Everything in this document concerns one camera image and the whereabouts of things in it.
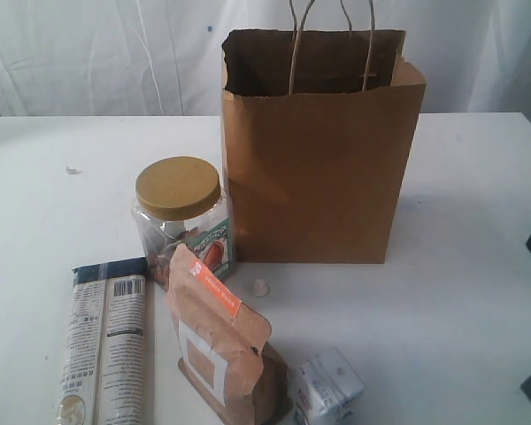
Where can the brown kraft pouch orange label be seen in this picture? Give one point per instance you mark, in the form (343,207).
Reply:
(225,353)

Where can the brown paper shopping bag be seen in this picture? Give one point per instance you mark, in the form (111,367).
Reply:
(318,128)

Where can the small white milk carton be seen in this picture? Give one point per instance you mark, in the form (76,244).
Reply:
(326,390)

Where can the long noodle packet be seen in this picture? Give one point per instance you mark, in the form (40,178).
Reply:
(102,373)

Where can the white backdrop sheet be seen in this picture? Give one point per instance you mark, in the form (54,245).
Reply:
(164,57)

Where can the small white crumpled scrap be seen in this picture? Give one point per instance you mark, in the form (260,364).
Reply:
(260,288)

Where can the clear jar gold lid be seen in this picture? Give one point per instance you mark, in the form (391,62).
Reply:
(180,200)

